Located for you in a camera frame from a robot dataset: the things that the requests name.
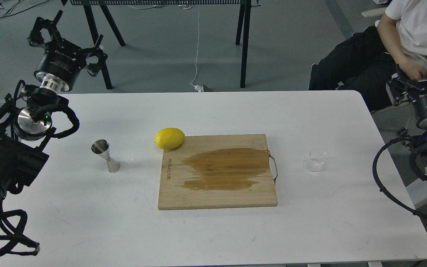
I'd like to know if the wooden cutting board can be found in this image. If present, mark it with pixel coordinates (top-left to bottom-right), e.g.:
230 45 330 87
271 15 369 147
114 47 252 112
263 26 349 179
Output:
158 133 278 211

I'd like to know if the white power cable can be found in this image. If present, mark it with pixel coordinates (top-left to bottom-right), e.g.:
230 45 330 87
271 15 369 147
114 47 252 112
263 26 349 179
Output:
125 3 212 92

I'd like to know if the clear glass measuring cup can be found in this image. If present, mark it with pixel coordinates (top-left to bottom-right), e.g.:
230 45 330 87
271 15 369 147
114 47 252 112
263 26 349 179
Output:
304 149 328 172

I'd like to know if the office chair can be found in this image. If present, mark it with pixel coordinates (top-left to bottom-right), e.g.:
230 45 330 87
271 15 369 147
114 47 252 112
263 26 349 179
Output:
361 7 387 26

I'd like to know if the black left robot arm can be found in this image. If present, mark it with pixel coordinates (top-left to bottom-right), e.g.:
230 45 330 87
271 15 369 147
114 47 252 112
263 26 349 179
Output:
0 10 108 257

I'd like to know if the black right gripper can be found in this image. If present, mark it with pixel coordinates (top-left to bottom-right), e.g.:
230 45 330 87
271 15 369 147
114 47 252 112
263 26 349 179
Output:
386 64 427 130

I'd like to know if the steel double jigger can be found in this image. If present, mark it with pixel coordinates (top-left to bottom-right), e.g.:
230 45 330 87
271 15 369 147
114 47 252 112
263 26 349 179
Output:
90 139 121 174

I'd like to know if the black trestle table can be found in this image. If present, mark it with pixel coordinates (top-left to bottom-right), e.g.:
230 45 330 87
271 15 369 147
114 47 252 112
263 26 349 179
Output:
70 0 254 88

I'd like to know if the yellow lemon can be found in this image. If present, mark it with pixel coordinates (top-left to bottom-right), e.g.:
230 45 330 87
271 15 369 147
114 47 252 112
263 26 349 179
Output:
153 128 185 150

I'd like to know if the seated person white shirt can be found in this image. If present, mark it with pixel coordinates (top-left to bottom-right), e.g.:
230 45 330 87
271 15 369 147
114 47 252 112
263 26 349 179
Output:
308 0 427 112

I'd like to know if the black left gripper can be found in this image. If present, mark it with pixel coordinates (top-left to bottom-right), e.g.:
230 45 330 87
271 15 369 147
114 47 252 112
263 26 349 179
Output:
27 10 109 92

